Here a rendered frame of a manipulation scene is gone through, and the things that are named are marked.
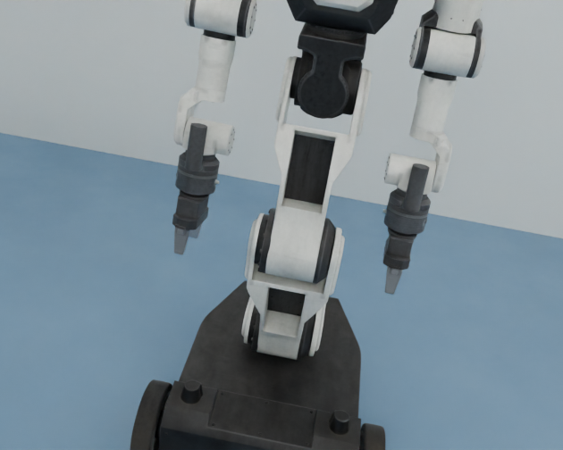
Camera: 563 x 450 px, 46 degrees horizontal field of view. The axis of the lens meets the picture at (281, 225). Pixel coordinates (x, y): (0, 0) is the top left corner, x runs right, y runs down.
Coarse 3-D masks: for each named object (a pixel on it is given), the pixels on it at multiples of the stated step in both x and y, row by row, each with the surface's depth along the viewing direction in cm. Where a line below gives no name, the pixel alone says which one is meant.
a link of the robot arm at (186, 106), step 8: (192, 88) 139; (200, 88) 138; (184, 96) 138; (192, 96) 138; (200, 96) 138; (208, 96) 138; (216, 96) 138; (224, 96) 140; (184, 104) 139; (192, 104) 139; (184, 112) 139; (192, 112) 144; (176, 120) 140; (184, 120) 140; (176, 128) 141; (184, 128) 140; (176, 136) 141
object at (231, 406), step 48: (240, 288) 203; (240, 336) 184; (336, 336) 190; (192, 384) 156; (240, 384) 169; (288, 384) 171; (336, 384) 174; (192, 432) 153; (240, 432) 153; (288, 432) 155; (336, 432) 154
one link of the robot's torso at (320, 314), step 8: (248, 304) 172; (248, 312) 168; (320, 312) 171; (248, 320) 167; (320, 320) 169; (248, 328) 167; (320, 328) 169; (320, 336) 168; (312, 344) 167; (312, 352) 168
